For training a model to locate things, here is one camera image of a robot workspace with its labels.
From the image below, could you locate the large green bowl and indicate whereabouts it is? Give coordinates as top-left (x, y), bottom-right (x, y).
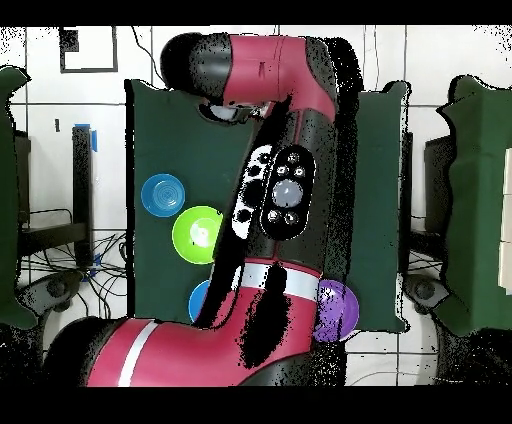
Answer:
top-left (171, 205), bottom-right (224, 266)

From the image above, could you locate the black chair base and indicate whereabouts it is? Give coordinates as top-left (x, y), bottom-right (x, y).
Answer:
top-left (403, 273), bottom-right (451, 317)
top-left (17, 269), bottom-right (85, 317)

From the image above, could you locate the tangle of cables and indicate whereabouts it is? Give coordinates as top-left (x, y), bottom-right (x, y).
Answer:
top-left (23, 231), bottom-right (133, 321)

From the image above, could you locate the black cable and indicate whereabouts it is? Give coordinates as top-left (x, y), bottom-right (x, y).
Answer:
top-left (130, 25), bottom-right (174, 90)

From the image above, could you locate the dark green tablecloth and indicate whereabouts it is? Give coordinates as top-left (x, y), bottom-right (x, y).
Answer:
top-left (124, 78), bottom-right (411, 336)

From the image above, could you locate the deep blue bowl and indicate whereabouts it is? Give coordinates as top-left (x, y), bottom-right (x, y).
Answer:
top-left (187, 279), bottom-right (212, 324)

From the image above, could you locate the green cloth side table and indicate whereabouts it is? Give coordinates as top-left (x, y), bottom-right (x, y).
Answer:
top-left (437, 74), bottom-right (512, 337)
top-left (0, 65), bottom-right (39, 331)

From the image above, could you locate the shallow blue bowl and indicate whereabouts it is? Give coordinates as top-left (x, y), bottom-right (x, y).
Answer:
top-left (140, 172), bottom-right (186, 218)

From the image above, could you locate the white box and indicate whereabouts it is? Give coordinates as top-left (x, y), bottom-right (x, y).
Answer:
top-left (497, 146), bottom-right (512, 296)

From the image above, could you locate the purple bowl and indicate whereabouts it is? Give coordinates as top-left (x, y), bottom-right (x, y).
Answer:
top-left (313, 278), bottom-right (360, 343)

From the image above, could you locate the black stand beam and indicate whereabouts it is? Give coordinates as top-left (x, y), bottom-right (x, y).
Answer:
top-left (400, 131), bottom-right (414, 273)

